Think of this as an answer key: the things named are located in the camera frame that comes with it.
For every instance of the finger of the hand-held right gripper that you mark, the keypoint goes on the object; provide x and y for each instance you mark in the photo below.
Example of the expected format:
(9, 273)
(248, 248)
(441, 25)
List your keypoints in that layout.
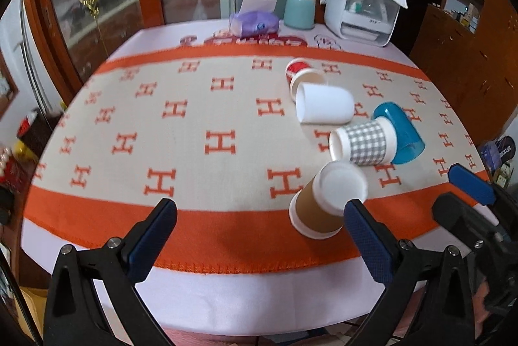
(469, 182)
(457, 214)

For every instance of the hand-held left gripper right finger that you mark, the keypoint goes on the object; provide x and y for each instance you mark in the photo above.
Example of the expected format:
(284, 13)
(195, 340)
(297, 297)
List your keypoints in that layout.
(366, 240)

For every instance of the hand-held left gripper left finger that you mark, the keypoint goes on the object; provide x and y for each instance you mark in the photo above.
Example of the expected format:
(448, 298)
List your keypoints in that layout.
(149, 244)

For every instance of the brown paper cup white lid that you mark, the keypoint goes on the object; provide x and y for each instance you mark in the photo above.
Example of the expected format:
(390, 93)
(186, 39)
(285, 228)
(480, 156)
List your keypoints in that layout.
(311, 208)

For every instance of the blue plastic cup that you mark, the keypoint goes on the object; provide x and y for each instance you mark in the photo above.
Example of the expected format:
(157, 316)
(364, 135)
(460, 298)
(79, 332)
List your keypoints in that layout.
(406, 135)

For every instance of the grey checked paper cup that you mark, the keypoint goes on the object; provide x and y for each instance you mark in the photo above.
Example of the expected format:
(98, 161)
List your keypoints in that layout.
(364, 143)

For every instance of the plain white cup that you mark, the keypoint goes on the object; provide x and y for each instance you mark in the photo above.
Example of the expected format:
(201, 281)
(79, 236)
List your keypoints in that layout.
(323, 103)

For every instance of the red paper cup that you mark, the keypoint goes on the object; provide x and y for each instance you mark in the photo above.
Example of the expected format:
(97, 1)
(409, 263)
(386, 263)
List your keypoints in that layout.
(296, 68)

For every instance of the white tablecloth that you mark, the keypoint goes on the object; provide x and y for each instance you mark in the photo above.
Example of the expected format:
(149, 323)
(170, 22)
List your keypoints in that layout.
(243, 297)

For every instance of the wooden shelf cabinet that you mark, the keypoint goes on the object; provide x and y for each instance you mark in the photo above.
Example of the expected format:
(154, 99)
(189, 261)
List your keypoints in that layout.
(457, 58)

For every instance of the orange patterned blanket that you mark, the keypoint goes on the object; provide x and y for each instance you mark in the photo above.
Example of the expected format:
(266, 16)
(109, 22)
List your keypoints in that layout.
(202, 111)

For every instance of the dark storage basket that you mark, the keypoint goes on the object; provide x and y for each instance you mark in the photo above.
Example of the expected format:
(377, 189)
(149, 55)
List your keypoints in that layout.
(42, 127)

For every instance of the white countertop appliance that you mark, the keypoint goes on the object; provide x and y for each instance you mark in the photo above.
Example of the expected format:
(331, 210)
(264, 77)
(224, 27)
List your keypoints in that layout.
(364, 22)

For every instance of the mint green canister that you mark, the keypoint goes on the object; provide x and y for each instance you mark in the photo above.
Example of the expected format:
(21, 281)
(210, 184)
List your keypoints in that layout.
(299, 12)

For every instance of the purple tissue pack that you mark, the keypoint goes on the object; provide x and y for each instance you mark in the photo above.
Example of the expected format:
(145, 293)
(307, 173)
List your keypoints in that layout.
(253, 24)

